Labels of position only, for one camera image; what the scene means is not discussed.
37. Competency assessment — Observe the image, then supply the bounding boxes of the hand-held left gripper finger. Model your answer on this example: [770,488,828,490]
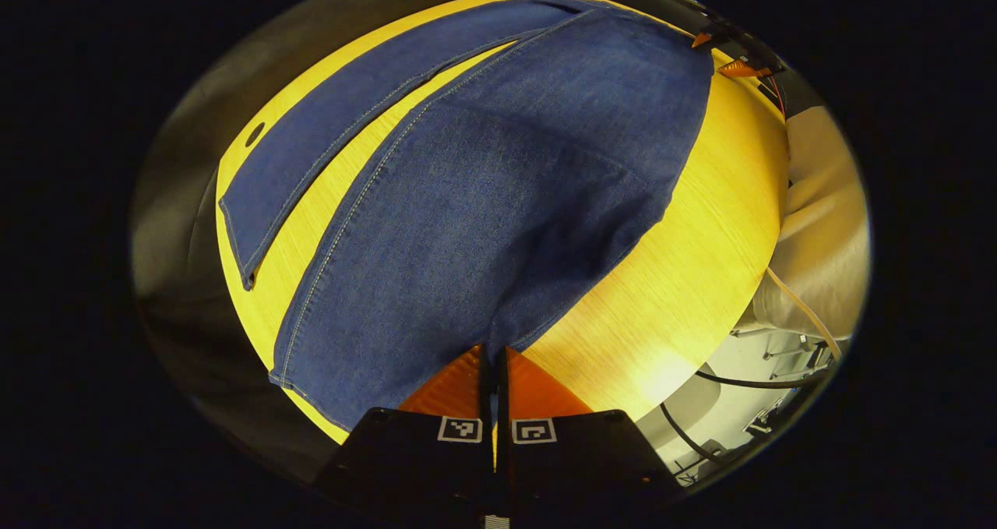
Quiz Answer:
[496,346,686,518]
[312,344,497,516]

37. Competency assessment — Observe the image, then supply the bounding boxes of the blue denim jeans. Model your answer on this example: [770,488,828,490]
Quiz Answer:
[218,0,715,432]

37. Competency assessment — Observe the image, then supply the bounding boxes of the person's beige clothing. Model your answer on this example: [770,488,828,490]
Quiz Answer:
[749,107,870,344]

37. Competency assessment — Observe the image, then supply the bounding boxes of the black cable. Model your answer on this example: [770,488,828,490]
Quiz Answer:
[660,403,727,466]
[695,369,815,390]

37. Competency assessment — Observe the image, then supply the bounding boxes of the white cable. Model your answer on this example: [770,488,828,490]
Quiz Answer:
[766,267,844,361]

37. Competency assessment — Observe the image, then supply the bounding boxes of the grey metal frame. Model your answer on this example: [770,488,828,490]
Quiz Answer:
[731,323,833,380]

